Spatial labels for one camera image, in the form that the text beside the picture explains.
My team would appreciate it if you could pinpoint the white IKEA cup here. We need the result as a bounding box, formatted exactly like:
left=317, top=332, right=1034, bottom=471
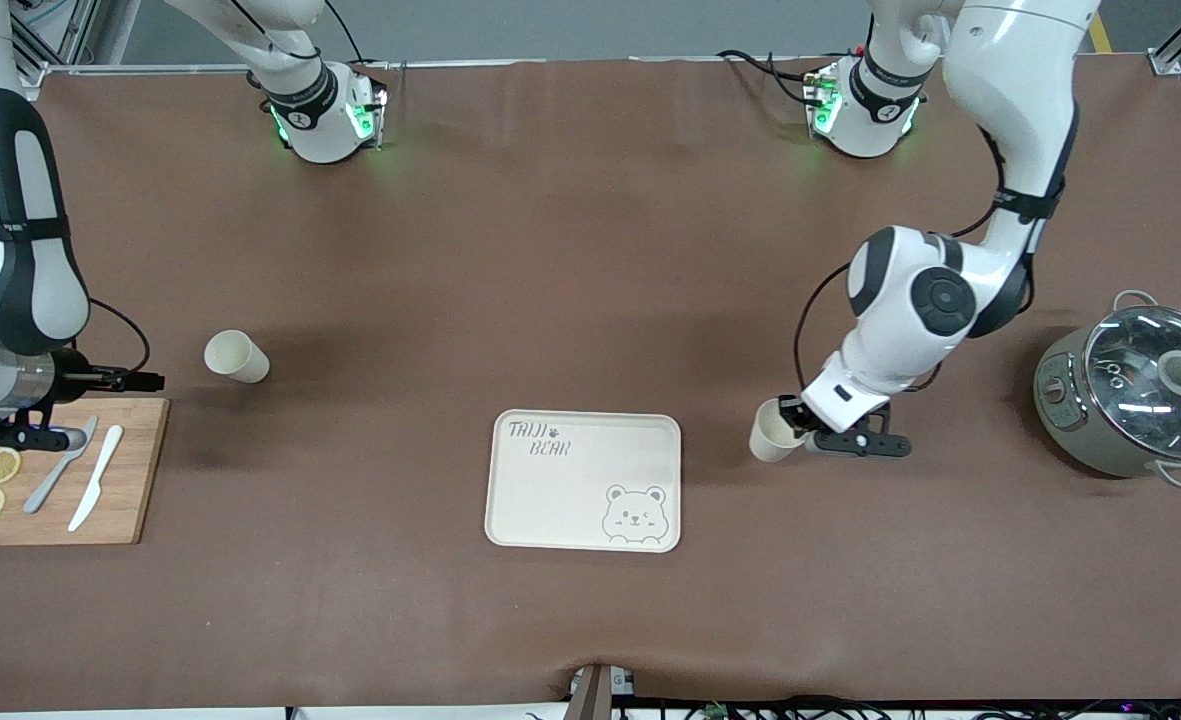
left=203, top=329, right=272, bottom=385
left=748, top=398, right=803, bottom=463

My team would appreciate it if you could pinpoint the cream bear print tray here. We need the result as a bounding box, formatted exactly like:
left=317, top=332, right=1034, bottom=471
left=484, top=409, right=683, bottom=554

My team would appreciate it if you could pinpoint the white plastic knife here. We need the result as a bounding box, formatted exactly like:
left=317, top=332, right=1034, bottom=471
left=67, top=425, right=125, bottom=533

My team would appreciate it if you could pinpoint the wooden cutting board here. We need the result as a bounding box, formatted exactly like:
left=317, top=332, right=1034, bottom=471
left=0, top=398, right=170, bottom=547

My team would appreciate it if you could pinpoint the grey plastic knife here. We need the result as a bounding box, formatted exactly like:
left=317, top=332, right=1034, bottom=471
left=22, top=415, right=100, bottom=516

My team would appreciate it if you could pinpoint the grey-green electric cooking pot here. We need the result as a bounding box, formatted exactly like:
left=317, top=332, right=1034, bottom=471
left=1033, top=290, right=1181, bottom=490

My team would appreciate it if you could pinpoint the brown table cover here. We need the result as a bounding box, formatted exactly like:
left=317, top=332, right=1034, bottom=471
left=0, top=55, right=1181, bottom=713

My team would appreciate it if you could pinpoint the glass pot lid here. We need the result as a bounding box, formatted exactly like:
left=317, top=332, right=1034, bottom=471
left=1083, top=305, right=1181, bottom=463

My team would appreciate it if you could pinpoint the metal table edge clamp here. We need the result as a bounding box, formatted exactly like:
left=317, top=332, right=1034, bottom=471
left=568, top=663, right=636, bottom=720

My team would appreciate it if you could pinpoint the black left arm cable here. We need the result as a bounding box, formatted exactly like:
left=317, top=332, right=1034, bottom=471
left=793, top=120, right=1013, bottom=396

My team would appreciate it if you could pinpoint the black base cable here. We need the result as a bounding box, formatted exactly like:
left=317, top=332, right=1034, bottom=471
left=325, top=0, right=391, bottom=73
left=716, top=48, right=823, bottom=107

